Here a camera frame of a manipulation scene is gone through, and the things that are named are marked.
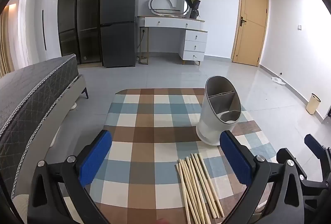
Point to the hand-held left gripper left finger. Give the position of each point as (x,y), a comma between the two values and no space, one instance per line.
(95,159)

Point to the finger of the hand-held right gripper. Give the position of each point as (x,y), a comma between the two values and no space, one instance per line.
(318,184)
(316,145)

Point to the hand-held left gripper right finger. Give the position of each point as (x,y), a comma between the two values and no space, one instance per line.
(235,159)

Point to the grey utensil holder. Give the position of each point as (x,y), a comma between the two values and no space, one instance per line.
(206,120)

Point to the bunch of wooden chopsticks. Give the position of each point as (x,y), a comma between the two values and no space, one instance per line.
(192,187)

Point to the cream trash bin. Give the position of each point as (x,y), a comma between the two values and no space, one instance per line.
(313,104)

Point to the checkered tablecloth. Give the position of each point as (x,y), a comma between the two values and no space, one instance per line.
(144,133)

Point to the white plastic bag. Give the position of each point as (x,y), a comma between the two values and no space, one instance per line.
(278,81)

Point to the grey quilted mattress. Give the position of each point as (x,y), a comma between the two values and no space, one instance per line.
(25,94)

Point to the white vanity desk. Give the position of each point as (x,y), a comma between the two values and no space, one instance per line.
(194,38)

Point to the white wardrobe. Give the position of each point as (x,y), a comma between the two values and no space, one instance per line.
(51,32)

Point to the beige curtain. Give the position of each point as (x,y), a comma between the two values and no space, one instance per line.
(5,53)

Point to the yellow wooden door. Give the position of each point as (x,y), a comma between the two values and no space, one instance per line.
(250,20)

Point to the dark glass cabinet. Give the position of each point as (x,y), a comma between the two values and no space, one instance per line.
(77,20)

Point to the dark grey refrigerator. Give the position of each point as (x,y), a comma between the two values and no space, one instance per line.
(119,20)

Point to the black wrapped flower bouquet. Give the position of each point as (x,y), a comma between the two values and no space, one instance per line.
(194,7)

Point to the oval vanity mirror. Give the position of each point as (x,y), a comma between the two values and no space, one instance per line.
(165,5)

